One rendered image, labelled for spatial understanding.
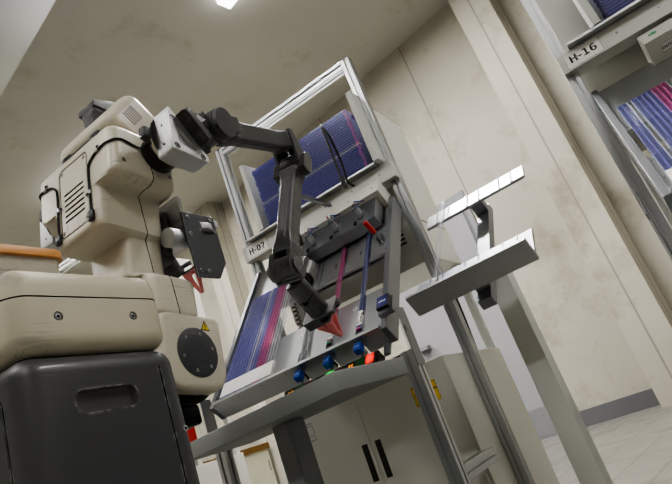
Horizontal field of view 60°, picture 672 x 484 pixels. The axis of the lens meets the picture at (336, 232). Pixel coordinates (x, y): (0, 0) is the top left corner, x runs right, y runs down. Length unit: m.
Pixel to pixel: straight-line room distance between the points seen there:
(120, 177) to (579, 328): 4.17
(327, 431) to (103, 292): 1.36
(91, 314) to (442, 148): 4.88
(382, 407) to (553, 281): 3.20
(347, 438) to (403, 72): 4.44
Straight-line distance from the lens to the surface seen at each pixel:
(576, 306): 4.98
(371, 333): 1.67
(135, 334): 0.92
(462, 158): 5.45
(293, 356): 1.88
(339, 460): 2.14
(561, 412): 1.66
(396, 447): 2.03
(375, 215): 2.07
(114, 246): 1.32
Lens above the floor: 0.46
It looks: 20 degrees up
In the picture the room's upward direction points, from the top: 21 degrees counter-clockwise
